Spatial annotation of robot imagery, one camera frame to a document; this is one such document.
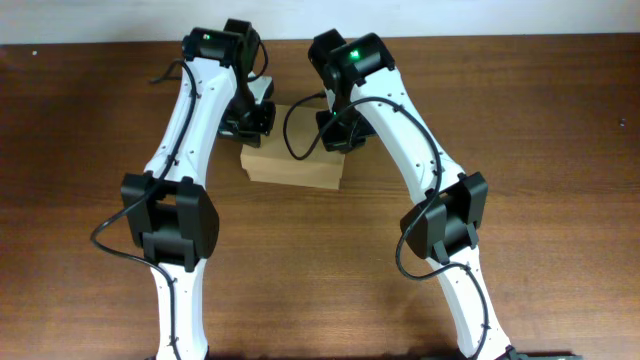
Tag brown cardboard box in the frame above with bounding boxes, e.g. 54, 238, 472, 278
240, 105, 345, 190

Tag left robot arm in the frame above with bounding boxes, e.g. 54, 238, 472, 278
121, 19, 276, 359

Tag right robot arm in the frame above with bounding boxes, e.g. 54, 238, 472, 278
308, 29, 515, 359

